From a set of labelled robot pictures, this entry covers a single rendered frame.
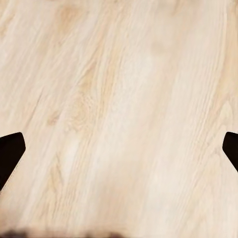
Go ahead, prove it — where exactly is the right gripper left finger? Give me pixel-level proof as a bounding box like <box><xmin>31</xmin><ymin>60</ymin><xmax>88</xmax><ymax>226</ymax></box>
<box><xmin>0</xmin><ymin>132</ymin><xmax>26</xmax><ymax>191</ymax></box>

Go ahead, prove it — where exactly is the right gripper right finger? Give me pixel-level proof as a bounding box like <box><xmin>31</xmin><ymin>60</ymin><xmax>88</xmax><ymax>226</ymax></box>
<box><xmin>222</xmin><ymin>131</ymin><xmax>238</xmax><ymax>172</ymax></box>

